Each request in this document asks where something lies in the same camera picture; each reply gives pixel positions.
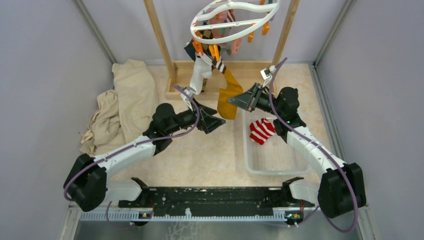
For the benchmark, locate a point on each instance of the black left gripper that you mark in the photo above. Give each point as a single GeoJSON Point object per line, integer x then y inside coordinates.
{"type": "Point", "coordinates": [209, 122]}

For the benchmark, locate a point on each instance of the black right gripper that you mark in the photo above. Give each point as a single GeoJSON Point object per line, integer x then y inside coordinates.
{"type": "Point", "coordinates": [250, 99]}

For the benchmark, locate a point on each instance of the mustard yellow sock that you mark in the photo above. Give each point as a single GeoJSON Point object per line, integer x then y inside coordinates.
{"type": "Point", "coordinates": [227, 110]}

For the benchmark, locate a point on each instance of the red white striped sock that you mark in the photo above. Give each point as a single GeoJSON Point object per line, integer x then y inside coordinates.
{"type": "Point", "coordinates": [261, 130]}

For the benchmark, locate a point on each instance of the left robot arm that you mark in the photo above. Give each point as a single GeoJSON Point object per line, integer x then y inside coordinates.
{"type": "Point", "coordinates": [89, 182]}

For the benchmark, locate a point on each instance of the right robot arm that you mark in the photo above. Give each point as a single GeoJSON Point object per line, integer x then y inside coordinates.
{"type": "Point", "coordinates": [331, 169]}

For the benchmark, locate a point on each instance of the white round clip hanger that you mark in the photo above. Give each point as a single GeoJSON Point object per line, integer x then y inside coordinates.
{"type": "Point", "coordinates": [265, 10]}

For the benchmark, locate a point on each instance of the white perforated plastic basket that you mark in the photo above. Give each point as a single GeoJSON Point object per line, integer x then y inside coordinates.
{"type": "Point", "coordinates": [274, 157]}

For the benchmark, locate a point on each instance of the orange clothes clip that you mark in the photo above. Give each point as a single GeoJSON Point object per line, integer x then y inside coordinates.
{"type": "Point", "coordinates": [198, 47]}

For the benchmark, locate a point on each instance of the pink sock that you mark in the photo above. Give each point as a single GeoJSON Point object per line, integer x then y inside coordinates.
{"type": "Point", "coordinates": [227, 17]}

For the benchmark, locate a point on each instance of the dark blue sock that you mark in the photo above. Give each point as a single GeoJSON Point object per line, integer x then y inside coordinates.
{"type": "Point", "coordinates": [190, 50]}

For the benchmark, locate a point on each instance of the beige crumpled cloth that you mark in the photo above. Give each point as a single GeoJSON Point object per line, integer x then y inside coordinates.
{"type": "Point", "coordinates": [124, 112]}

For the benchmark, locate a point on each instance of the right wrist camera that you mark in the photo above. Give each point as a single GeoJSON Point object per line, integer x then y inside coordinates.
{"type": "Point", "coordinates": [267, 75]}

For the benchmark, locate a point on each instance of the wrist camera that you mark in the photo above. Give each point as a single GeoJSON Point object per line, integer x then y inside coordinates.
{"type": "Point", "coordinates": [188, 96]}
{"type": "Point", "coordinates": [267, 75]}

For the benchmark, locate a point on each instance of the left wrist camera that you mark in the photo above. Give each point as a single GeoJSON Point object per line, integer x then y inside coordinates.
{"type": "Point", "coordinates": [188, 96]}

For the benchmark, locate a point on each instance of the wooden hanger stand frame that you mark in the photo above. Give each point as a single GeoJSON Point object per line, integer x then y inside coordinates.
{"type": "Point", "coordinates": [246, 72]}

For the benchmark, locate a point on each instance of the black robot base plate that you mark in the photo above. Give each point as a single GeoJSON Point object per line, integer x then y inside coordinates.
{"type": "Point", "coordinates": [248, 201]}

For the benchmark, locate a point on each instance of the aluminium rail front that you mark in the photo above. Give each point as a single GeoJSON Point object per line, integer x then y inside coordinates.
{"type": "Point", "coordinates": [335, 202]}

